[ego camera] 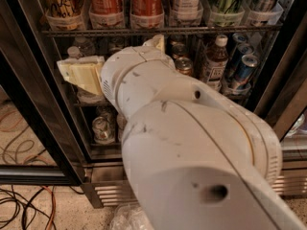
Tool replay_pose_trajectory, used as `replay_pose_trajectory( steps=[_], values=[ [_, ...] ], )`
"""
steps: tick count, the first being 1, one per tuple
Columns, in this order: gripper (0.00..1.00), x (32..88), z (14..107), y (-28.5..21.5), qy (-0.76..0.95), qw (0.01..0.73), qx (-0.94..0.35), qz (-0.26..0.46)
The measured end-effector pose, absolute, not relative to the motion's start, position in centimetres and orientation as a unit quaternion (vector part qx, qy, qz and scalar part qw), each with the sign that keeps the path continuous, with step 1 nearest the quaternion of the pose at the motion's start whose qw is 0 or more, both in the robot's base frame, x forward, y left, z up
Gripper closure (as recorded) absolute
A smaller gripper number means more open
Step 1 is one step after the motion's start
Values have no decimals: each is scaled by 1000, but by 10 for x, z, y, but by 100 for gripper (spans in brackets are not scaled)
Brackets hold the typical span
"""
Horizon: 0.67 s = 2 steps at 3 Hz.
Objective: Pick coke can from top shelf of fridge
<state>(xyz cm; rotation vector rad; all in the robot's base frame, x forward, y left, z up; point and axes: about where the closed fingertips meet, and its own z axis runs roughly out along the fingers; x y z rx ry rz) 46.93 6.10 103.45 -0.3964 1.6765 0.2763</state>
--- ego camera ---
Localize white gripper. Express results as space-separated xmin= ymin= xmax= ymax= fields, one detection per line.
xmin=57 ymin=34 xmax=175 ymax=113

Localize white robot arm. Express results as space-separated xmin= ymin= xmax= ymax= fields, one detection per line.
xmin=58 ymin=42 xmax=306 ymax=230

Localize clear water bottle middle shelf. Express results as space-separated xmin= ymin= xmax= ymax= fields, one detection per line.
xmin=67 ymin=46 xmax=83 ymax=58

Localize orange gold can middle shelf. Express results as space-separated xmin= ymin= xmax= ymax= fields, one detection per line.
xmin=175 ymin=57 xmax=193 ymax=76

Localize water bottle bottom shelf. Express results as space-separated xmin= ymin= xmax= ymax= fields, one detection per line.
xmin=116 ymin=114 xmax=127 ymax=141

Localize white red can bottom shelf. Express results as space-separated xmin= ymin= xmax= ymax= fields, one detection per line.
xmin=92 ymin=116 xmax=114 ymax=144

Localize blue red bull can behind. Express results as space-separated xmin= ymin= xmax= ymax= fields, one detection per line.
xmin=225 ymin=43 xmax=254 ymax=79

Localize blue red bull can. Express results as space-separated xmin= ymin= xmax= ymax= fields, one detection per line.
xmin=225 ymin=43 xmax=254 ymax=79
xmin=230 ymin=55 xmax=259 ymax=90

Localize left glass fridge door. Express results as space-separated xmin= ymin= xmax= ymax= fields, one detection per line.
xmin=0 ymin=0 xmax=85 ymax=186

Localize glass fridge door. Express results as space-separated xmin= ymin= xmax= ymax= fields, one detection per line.
xmin=255 ymin=12 xmax=307 ymax=161
xmin=0 ymin=0 xmax=85 ymax=186

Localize blue red bull can front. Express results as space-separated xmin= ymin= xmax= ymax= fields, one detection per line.
xmin=230 ymin=55 xmax=259 ymax=90

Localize stainless steel fridge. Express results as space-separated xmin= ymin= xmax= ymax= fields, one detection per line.
xmin=9 ymin=0 xmax=307 ymax=209

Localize right glass fridge door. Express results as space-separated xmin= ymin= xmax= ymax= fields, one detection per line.
xmin=255 ymin=12 xmax=307 ymax=161

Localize brown tea bottle white cap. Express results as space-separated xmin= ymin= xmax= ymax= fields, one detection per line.
xmin=200 ymin=34 xmax=228 ymax=90

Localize clear plastic bag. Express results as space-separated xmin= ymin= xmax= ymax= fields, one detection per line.
xmin=108 ymin=203 xmax=154 ymax=230

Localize orange cable on floor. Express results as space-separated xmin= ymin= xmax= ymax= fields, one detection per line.
xmin=41 ymin=185 xmax=58 ymax=230

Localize black cables on floor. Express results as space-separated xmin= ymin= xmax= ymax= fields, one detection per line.
xmin=0 ymin=185 xmax=84 ymax=230

